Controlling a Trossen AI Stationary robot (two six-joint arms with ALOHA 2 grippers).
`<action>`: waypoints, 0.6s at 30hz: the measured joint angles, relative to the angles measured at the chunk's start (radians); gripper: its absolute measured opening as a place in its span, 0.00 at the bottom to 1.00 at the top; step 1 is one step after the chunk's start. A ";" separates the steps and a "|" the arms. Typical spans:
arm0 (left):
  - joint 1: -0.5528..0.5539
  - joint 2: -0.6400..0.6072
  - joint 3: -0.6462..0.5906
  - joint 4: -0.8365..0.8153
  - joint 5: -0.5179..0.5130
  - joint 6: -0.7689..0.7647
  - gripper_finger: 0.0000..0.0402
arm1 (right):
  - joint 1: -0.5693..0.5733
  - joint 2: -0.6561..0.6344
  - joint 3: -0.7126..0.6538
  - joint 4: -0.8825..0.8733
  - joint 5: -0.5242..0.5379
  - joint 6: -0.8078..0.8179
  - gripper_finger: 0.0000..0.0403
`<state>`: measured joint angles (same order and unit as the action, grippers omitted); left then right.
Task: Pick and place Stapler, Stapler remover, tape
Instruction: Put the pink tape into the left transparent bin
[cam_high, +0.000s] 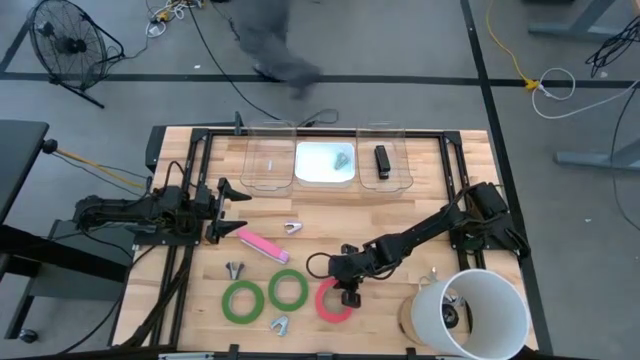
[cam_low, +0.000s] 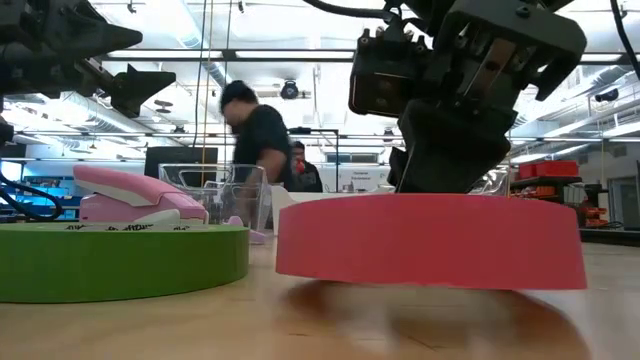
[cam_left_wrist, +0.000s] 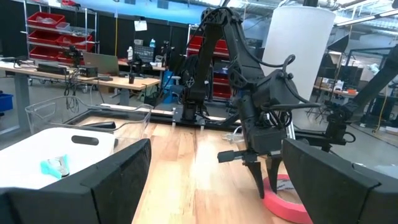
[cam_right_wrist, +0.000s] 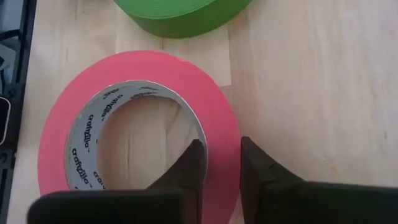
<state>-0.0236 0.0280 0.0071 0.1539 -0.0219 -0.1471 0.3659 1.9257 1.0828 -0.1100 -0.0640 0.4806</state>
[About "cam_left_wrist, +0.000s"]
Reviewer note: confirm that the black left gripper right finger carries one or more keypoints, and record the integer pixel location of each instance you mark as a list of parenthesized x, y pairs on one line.
[(342, 199)]

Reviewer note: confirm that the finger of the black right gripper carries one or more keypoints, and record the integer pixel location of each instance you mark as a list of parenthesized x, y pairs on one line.
[(274, 174), (258, 177)]

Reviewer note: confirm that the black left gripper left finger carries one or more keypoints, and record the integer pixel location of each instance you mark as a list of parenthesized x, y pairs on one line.
[(77, 202)]

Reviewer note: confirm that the pink tape roll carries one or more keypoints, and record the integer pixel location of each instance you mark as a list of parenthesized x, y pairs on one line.
[(280, 208)]

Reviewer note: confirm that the teal staple remover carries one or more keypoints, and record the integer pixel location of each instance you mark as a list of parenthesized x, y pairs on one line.
[(49, 169)]

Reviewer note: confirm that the black robot arm on stand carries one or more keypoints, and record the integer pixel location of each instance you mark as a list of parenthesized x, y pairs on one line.
[(373, 84)]

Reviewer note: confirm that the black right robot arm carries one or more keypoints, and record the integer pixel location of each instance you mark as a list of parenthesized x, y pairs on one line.
[(214, 46)]

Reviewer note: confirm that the white plastic bin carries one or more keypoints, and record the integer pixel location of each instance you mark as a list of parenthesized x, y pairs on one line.
[(31, 149)]

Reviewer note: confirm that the clear plastic bin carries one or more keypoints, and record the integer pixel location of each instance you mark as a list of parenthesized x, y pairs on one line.
[(40, 115)]

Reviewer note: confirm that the red bin shelving unit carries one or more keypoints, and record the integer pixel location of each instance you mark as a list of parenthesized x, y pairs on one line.
[(222, 46)]

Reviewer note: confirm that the white round column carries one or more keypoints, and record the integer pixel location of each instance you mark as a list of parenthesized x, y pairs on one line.
[(301, 37)]

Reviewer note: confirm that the blue storage bin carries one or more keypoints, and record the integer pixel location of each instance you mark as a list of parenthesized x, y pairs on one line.
[(5, 102)]

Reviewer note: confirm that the wooden desk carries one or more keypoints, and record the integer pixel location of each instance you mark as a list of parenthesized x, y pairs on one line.
[(124, 81)]

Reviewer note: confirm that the black electronic device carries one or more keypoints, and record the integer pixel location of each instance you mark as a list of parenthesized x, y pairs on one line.
[(88, 71)]

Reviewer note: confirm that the black cup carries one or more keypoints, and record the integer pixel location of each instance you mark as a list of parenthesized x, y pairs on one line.
[(132, 78)]

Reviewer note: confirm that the black flat box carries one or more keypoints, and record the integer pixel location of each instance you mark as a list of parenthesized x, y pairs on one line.
[(51, 69)]

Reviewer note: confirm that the red storage bin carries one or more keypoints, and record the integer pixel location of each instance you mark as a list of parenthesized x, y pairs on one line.
[(46, 19), (43, 37), (77, 42), (43, 53)]

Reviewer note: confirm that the white bottle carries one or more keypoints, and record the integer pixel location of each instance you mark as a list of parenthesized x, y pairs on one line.
[(130, 53)]

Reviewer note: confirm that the white paper sign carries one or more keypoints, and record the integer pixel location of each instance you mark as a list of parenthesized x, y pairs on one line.
[(140, 25)]

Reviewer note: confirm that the black table frame rail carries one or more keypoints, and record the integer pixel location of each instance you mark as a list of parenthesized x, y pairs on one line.
[(217, 124)]

